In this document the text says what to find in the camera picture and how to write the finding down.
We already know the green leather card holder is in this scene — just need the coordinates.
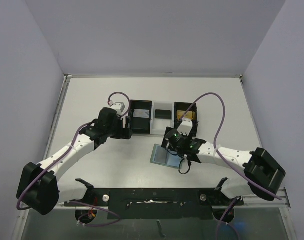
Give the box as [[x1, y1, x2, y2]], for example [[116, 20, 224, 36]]
[[150, 144, 181, 169]]

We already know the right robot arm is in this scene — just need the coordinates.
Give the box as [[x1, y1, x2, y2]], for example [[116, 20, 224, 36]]
[[162, 127, 286, 201]]

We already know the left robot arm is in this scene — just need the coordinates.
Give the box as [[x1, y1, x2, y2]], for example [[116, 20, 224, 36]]
[[16, 107, 132, 215]]

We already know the silver blue card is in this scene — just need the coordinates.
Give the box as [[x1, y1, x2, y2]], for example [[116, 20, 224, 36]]
[[133, 109, 150, 119]]

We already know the gold card in bin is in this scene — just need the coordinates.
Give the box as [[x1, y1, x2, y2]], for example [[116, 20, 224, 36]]
[[176, 110, 196, 120]]

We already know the black card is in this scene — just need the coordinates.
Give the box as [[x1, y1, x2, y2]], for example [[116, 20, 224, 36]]
[[154, 109, 172, 120]]

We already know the black left bin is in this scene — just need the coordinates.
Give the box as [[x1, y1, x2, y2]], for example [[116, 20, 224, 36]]
[[129, 100, 152, 135]]

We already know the black bin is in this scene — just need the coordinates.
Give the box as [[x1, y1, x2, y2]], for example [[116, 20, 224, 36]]
[[129, 100, 152, 135], [174, 102, 198, 137]]

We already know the white middle bin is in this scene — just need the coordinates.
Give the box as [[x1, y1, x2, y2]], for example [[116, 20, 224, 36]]
[[150, 101, 174, 136]]

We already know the black right bin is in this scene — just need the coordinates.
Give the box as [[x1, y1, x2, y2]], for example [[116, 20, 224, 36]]
[[174, 102, 198, 137]]

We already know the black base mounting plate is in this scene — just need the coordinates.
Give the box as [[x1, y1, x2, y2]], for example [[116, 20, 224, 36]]
[[64, 188, 231, 220]]

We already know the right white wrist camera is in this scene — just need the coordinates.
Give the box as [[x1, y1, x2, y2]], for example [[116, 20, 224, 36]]
[[177, 118, 193, 136]]

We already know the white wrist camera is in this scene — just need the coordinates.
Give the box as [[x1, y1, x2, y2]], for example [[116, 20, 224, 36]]
[[177, 118, 193, 136], [108, 101, 125, 116]]

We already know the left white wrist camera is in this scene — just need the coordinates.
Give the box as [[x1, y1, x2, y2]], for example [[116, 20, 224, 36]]
[[108, 101, 125, 116]]

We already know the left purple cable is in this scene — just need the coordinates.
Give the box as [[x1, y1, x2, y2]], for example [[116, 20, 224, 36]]
[[16, 92, 131, 210]]

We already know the purple cable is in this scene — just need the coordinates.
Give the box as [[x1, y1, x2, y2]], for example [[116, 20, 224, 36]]
[[180, 92, 282, 201], [16, 92, 131, 210]]

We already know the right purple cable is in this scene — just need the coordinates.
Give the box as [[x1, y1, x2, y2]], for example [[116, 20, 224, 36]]
[[180, 92, 282, 201]]

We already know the aluminium front rail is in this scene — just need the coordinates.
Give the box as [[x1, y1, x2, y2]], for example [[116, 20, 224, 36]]
[[21, 186, 291, 210]]

